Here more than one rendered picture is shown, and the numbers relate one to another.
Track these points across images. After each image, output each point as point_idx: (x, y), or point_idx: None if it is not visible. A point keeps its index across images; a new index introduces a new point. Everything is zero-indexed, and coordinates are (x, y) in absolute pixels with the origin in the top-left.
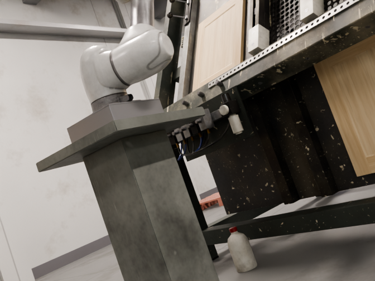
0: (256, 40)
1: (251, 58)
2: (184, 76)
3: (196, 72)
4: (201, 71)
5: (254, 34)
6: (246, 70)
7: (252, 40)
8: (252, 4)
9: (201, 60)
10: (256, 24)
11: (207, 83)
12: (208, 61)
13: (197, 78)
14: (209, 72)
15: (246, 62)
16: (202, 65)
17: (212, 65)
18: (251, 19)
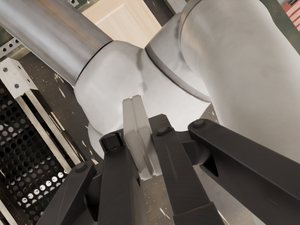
0: (0, 75)
1: (3, 53)
2: (168, 2)
3: (145, 16)
4: (135, 22)
5: (11, 83)
6: (6, 36)
7: (9, 73)
8: (48, 125)
9: (147, 37)
10: (17, 97)
11: (83, 3)
12: (128, 39)
13: (134, 8)
14: (110, 23)
15: (11, 46)
16: (139, 31)
17: (112, 35)
18: (35, 103)
